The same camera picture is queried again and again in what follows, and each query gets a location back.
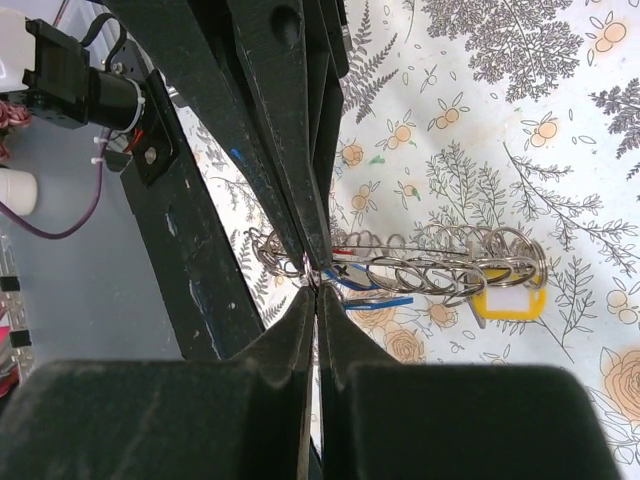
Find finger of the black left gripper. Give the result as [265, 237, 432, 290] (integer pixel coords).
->
[107, 0, 303, 260]
[229, 1, 345, 270]

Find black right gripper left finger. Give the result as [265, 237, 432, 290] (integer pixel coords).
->
[1, 287, 316, 479]

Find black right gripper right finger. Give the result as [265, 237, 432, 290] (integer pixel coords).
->
[317, 286, 620, 479]

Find blue tag with key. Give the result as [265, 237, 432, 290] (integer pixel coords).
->
[324, 264, 413, 311]

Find red key tag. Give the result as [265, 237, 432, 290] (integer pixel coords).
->
[332, 246, 357, 258]

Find aluminium frame rail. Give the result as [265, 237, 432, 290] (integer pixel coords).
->
[1, 232, 35, 399]

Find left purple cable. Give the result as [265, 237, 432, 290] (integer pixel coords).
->
[0, 129, 109, 239]

